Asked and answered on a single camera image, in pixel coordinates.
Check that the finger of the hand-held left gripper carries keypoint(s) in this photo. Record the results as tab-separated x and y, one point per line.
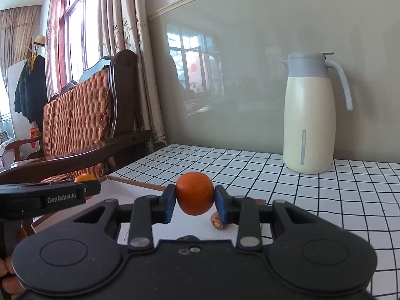
92	187

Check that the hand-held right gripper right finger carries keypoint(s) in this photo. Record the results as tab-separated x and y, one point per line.
222	206

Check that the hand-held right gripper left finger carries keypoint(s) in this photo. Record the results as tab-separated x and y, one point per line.
168	204

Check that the orange mandarin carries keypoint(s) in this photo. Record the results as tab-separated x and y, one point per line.
84	178
195	193

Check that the carrot piece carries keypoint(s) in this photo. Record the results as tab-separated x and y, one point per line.
217	222

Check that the brown cardboard box tray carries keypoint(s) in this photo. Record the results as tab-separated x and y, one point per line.
131	193

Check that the person's left hand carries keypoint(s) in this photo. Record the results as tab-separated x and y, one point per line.
6	265

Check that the red cloth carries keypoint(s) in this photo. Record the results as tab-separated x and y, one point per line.
35	137

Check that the orange woven chair cushion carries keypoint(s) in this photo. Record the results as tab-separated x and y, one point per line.
78	118

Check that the dark wooden chair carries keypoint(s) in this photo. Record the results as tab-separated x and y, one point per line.
125	100

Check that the black jacket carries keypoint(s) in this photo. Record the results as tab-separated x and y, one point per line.
31	90

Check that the cream thermos jug grey lid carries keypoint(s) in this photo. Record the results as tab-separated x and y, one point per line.
309	125

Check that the white cabinet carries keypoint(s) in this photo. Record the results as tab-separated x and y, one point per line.
11	84

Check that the white black checked tablecloth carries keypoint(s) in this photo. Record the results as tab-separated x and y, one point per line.
343	193

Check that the beige embroidered curtain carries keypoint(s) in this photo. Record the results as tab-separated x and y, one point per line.
131	53

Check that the red framed window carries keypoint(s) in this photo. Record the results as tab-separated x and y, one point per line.
76	37

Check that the straw hat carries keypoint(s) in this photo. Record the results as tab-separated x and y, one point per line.
39	41

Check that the beige pleated curtain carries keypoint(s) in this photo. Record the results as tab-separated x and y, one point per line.
15	31

